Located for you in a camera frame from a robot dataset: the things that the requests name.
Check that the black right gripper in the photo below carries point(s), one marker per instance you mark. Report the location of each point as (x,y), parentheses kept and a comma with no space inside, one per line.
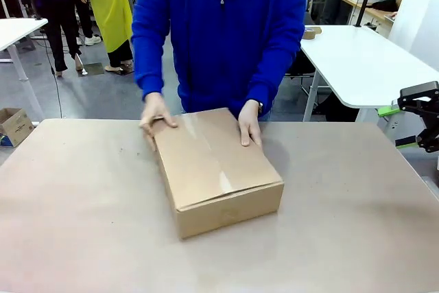
(422,90)

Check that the brown cardboard box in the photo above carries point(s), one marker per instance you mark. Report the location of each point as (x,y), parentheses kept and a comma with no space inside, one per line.
(212,169)

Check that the blue sleeved right forearm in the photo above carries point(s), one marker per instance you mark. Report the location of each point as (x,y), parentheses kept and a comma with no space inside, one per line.
(149,66)

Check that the blue sleeved left forearm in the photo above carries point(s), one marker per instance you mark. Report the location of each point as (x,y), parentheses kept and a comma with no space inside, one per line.
(274,77)

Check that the small printed cardboard box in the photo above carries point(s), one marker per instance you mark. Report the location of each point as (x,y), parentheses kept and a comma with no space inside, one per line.
(15,126)

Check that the person's left hand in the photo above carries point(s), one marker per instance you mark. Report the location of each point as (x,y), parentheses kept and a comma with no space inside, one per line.
(248,119)

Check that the person's right hand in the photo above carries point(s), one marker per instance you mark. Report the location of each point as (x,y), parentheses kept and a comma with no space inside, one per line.
(156,111)

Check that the large white table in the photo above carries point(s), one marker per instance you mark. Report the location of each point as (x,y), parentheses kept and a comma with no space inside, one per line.
(363,63)

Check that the wooden table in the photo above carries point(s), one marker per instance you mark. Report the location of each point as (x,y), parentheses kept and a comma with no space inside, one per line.
(372,11)

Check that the black bag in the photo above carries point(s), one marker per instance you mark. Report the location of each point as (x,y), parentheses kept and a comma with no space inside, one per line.
(385,5)

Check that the brown tape roll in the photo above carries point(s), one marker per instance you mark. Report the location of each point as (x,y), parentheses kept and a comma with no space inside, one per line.
(312,33)

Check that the wristwatch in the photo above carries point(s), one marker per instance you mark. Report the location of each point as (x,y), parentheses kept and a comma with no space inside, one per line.
(261,107)

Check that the person in blue jacket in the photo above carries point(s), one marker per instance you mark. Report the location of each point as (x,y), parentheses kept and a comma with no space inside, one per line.
(219,49)

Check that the person in yellow apron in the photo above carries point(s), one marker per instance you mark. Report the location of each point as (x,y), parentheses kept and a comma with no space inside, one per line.
(109,15)

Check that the dark floor plate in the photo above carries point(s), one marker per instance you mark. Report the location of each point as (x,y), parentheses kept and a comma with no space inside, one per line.
(91,69)

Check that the person with white sneakers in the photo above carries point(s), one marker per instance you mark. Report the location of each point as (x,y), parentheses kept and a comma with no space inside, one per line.
(87,22)

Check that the person in black clothes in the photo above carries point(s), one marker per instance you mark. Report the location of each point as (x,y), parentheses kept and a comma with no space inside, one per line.
(58,15)

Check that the white table with round corner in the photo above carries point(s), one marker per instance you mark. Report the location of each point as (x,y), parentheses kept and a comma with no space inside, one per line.
(17,30)

